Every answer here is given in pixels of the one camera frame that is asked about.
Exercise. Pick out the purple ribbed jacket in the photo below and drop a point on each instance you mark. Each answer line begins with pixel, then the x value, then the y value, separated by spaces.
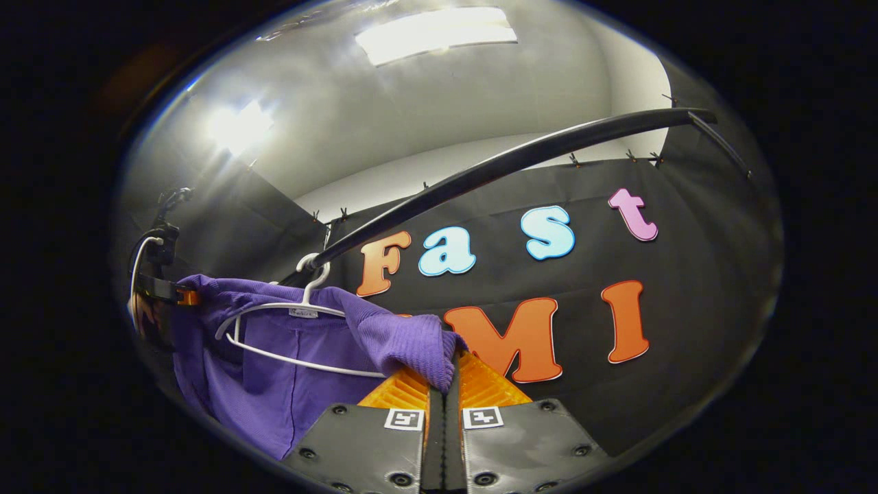
pixel 274 391

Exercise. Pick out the black clothes rail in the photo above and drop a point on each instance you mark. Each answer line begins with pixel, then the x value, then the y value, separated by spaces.
pixel 521 159

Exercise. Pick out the large ceiling light panel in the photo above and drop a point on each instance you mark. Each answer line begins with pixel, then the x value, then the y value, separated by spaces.
pixel 435 34

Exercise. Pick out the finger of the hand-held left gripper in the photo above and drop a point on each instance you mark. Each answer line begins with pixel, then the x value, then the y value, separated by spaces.
pixel 158 288

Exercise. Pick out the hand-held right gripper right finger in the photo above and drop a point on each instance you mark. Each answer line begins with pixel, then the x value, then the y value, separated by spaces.
pixel 454 446

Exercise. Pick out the small ceiling light panel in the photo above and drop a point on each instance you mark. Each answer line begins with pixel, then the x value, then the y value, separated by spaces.
pixel 240 127

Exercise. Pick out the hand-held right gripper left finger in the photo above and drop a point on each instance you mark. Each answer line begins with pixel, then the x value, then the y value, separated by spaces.
pixel 435 446

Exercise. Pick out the white plastic hanger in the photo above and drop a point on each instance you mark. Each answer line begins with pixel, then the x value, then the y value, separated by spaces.
pixel 303 312

